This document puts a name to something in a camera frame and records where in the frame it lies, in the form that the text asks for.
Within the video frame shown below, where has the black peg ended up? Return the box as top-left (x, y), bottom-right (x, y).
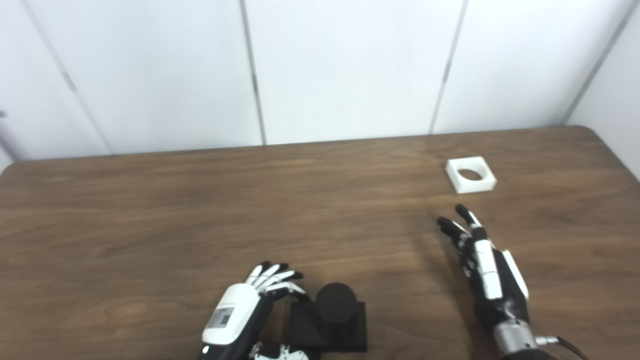
top-left (283, 282), bottom-right (368, 353)

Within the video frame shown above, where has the white square piece with hole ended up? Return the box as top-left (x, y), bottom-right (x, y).
top-left (445, 156), bottom-right (498, 194)

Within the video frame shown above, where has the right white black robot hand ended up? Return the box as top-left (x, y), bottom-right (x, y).
top-left (436, 203), bottom-right (531, 334)

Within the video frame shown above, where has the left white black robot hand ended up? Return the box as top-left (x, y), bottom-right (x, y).
top-left (200, 261), bottom-right (321, 360)

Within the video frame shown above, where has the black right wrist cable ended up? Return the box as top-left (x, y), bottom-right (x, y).
top-left (535, 335), bottom-right (592, 360)

